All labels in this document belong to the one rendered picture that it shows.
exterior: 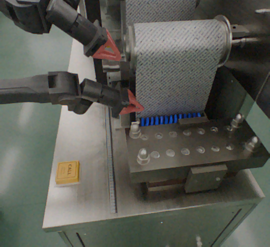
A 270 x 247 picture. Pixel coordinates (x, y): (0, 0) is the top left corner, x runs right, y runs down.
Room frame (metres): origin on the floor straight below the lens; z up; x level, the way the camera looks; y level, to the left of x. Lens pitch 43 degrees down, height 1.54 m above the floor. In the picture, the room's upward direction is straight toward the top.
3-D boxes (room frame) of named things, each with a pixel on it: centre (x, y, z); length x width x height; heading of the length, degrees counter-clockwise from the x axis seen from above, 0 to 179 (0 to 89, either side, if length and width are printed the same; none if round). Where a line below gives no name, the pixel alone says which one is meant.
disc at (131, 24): (0.57, 0.01, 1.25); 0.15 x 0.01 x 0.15; 8
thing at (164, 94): (0.52, -0.12, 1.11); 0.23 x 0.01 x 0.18; 98
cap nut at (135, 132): (0.44, 0.00, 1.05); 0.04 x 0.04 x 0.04
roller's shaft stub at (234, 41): (0.61, -0.28, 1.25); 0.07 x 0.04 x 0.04; 98
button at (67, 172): (0.38, 0.22, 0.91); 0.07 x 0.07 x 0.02; 8
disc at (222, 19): (0.60, -0.24, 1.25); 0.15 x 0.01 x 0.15; 8
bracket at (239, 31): (0.61, -0.29, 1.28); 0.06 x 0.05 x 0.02; 98
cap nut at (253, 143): (0.39, -0.34, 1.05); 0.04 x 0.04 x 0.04
